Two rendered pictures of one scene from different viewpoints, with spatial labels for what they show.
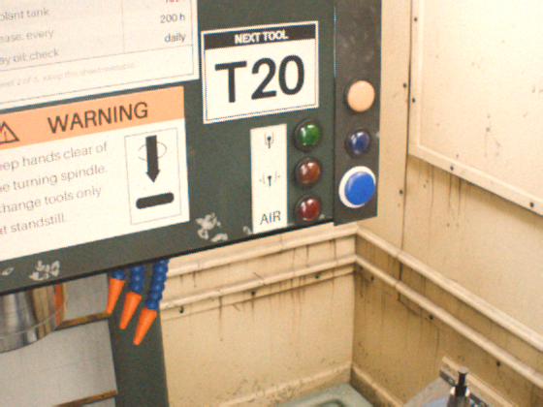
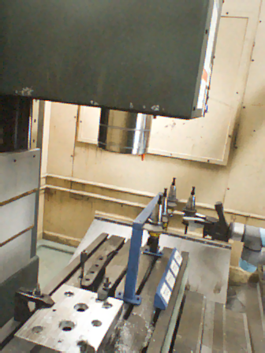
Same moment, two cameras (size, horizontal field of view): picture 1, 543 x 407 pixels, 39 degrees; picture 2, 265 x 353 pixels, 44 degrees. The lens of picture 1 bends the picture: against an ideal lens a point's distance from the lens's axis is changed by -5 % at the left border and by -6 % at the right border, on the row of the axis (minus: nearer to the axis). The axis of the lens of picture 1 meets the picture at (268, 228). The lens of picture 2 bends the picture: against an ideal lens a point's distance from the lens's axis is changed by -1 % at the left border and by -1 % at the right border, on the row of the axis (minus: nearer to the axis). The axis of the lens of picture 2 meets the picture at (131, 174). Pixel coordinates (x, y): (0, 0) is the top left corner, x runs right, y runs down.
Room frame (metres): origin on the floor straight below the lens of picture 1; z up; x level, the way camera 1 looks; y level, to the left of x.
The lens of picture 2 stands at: (-0.03, 1.00, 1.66)
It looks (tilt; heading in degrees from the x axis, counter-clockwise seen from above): 13 degrees down; 312
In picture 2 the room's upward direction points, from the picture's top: 7 degrees clockwise
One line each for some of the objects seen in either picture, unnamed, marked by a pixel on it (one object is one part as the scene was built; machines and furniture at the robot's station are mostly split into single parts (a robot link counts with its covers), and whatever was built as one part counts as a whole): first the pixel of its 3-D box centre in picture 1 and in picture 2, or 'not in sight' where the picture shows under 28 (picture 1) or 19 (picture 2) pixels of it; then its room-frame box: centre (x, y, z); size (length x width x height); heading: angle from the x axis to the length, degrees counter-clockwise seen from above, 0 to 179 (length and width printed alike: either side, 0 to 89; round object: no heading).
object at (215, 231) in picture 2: not in sight; (217, 228); (0.59, -0.26, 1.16); 0.12 x 0.08 x 0.09; 28
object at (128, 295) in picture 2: not in sight; (132, 265); (0.71, 0.12, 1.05); 0.10 x 0.05 x 0.30; 28
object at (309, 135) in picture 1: (308, 135); not in sight; (0.61, -0.03, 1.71); 0.02 x 0.01 x 0.02; 118
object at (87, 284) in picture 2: not in sight; (94, 276); (0.88, 0.16, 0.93); 0.26 x 0.05 x 0.06; 123
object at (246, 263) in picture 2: not in sight; (252, 257); (0.45, -0.35, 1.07); 0.11 x 0.08 x 0.11; 69
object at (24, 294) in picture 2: not in sight; (35, 303); (0.80, 0.48, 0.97); 0.13 x 0.03 x 0.15; 28
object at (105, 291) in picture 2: not in sight; (106, 294); (0.71, 0.25, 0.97); 0.13 x 0.03 x 0.15; 118
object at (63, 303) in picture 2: not in sight; (73, 323); (0.66, 0.42, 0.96); 0.29 x 0.23 x 0.05; 118
